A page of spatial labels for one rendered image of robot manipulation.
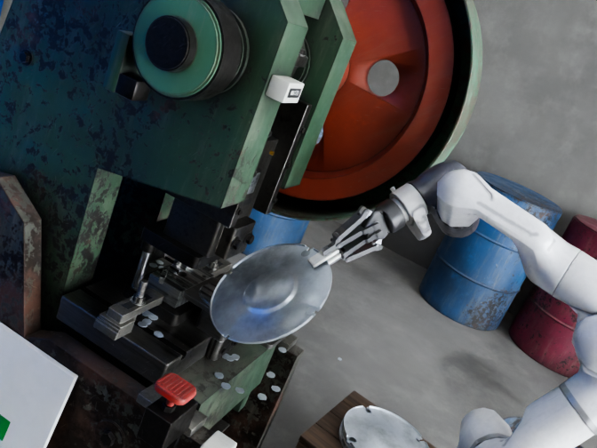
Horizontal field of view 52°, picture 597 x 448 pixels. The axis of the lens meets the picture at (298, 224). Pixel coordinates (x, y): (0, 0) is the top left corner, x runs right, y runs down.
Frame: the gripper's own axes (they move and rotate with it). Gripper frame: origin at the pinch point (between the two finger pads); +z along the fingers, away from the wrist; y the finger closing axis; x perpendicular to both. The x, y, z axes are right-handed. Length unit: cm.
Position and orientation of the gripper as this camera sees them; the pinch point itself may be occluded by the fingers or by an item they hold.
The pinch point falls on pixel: (324, 258)
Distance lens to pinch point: 140.4
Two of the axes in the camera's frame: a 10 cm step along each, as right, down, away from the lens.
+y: -3.4, -7.2, -6.1
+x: 4.3, 4.6, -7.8
